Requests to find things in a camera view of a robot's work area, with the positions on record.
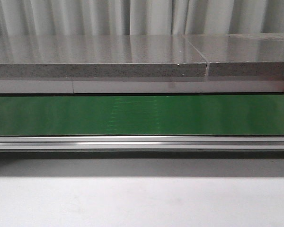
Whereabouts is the white pleated curtain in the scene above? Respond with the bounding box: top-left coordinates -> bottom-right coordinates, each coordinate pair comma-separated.
0,0 -> 284,36

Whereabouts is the aluminium conveyor frame rail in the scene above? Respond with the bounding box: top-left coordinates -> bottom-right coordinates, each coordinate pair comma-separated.
0,135 -> 284,154

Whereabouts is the grey speckled stone counter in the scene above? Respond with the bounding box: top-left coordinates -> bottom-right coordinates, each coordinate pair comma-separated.
0,33 -> 284,94

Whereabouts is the green conveyor belt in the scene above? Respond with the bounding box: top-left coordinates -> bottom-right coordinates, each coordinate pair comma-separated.
0,95 -> 284,136

